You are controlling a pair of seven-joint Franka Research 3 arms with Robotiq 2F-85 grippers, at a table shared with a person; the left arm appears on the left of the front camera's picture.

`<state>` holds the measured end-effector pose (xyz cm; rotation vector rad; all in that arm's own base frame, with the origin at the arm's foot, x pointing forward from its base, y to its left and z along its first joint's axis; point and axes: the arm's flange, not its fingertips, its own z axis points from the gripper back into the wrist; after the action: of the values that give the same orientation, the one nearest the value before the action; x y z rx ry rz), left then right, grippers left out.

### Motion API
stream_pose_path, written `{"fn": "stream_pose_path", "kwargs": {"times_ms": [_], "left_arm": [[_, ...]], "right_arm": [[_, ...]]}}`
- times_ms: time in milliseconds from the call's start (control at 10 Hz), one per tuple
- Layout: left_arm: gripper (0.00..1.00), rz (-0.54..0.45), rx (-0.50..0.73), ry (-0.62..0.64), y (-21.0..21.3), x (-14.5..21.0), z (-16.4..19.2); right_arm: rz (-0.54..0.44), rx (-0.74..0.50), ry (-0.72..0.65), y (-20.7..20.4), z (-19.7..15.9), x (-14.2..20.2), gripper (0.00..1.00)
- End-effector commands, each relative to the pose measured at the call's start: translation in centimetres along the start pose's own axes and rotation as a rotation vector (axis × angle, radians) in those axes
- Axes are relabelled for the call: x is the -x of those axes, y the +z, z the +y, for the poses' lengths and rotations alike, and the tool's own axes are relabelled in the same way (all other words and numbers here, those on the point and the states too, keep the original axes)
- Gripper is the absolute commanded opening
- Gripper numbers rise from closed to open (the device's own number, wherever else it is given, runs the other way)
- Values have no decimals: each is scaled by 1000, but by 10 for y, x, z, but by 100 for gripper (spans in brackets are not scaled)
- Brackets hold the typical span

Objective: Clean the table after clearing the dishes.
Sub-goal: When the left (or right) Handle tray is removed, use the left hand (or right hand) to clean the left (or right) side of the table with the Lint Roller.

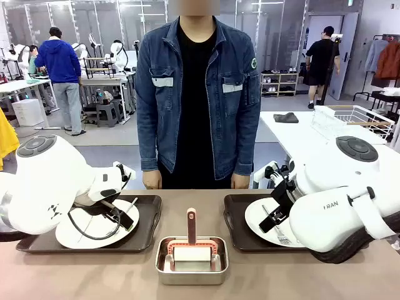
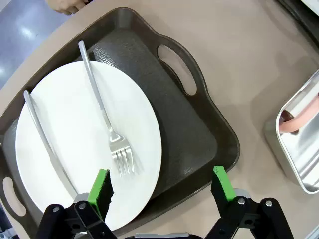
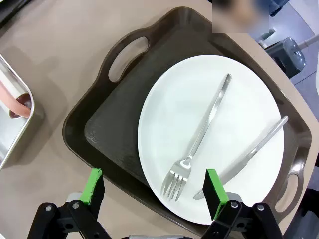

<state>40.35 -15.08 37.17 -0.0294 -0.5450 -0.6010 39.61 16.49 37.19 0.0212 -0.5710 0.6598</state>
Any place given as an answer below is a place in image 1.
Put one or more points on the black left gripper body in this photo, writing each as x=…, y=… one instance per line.
x=93, y=207

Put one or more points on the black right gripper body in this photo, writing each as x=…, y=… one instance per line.
x=286, y=197

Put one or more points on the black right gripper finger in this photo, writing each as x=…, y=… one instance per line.
x=266, y=225
x=280, y=214

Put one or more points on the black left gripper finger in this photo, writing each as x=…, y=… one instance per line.
x=127, y=222
x=111, y=207

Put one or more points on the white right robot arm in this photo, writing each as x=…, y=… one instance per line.
x=328, y=218

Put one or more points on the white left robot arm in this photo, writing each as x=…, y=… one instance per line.
x=47, y=187

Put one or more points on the left forearm in denim sleeve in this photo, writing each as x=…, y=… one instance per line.
x=248, y=143

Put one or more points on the right forearm in denim sleeve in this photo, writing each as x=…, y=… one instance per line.
x=147, y=143

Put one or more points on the person's left hand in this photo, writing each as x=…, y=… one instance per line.
x=240, y=181

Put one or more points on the person's right hand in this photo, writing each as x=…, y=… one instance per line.
x=152, y=180

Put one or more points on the white round plate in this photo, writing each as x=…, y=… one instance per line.
x=254, y=215
x=93, y=239

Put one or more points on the silver metal fork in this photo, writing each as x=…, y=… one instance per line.
x=132, y=203
x=282, y=239

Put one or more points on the dark brown plastic tray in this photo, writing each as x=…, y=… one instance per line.
x=150, y=212
x=234, y=218

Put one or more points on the white side table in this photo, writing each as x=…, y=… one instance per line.
x=297, y=137

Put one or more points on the dark grey folded cloth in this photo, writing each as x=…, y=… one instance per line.
x=286, y=117

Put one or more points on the rectangular metal tin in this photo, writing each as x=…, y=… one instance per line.
x=190, y=278

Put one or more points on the grey plastic stool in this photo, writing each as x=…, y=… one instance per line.
x=107, y=114

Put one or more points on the yellow garment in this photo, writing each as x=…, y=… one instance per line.
x=6, y=137

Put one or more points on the white shoe rack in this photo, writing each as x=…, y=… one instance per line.
x=279, y=84

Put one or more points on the white drawer cabinet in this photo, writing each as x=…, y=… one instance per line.
x=28, y=112

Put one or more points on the white workbench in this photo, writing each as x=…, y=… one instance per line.
x=103, y=82

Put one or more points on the person in denim jacket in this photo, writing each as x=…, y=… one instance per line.
x=193, y=109

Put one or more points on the black clothes rack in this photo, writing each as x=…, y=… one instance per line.
x=362, y=93

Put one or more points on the person in black shirt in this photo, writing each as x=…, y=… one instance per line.
x=322, y=56

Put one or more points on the person in blue hoodie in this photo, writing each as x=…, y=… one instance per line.
x=59, y=62

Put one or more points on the grey hanging shirt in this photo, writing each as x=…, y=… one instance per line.
x=373, y=56

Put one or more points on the orange jacket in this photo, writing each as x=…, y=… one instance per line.
x=389, y=59

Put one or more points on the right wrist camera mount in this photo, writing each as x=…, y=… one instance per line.
x=269, y=172

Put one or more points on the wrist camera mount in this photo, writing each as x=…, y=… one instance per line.
x=128, y=174
x=269, y=172

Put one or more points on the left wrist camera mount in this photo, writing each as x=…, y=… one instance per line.
x=128, y=174

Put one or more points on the black tripod with camera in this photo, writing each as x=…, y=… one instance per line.
x=332, y=62

